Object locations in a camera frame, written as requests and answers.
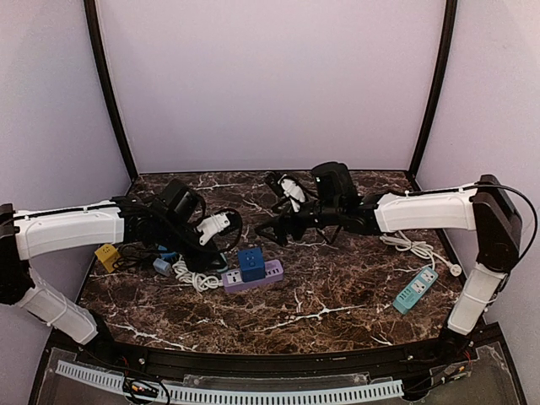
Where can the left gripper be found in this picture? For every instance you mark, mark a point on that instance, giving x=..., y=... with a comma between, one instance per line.
x=202, y=256

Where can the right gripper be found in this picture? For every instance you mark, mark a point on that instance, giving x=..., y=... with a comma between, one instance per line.
x=291, y=222

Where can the teal charger plug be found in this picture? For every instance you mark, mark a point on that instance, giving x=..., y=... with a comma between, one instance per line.
x=220, y=265

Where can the dark blue cube socket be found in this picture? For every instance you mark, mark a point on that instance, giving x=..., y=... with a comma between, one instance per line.
x=251, y=263

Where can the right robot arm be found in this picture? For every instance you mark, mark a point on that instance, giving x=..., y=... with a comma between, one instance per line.
x=483, y=207

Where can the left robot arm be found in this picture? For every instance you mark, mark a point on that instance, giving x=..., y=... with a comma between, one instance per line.
x=26, y=235

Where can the blue flat square adapter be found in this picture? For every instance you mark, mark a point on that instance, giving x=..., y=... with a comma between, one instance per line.
x=168, y=256

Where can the light blue charger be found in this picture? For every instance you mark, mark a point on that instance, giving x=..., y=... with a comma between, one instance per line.
x=162, y=267

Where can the yellow cube socket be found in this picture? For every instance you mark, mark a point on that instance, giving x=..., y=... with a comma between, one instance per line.
x=108, y=256

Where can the teal power strip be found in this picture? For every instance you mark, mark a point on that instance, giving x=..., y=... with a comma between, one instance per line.
x=425, y=277

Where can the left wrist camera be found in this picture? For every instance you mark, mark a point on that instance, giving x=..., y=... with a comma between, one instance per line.
x=179, y=200

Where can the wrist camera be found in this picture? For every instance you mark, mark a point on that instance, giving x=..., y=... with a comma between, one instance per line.
x=332, y=180
x=179, y=200

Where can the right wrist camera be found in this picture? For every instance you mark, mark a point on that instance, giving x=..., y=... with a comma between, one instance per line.
x=332, y=180

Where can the white slotted cable duct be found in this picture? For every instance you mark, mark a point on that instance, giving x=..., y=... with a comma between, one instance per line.
x=215, y=390

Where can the left black frame post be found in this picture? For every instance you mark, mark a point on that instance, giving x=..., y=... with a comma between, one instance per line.
x=102, y=69

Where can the black frame post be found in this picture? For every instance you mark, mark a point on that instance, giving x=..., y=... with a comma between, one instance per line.
x=441, y=61
x=102, y=69

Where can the right black frame post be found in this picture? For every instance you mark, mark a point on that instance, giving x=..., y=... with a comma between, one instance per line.
x=441, y=61

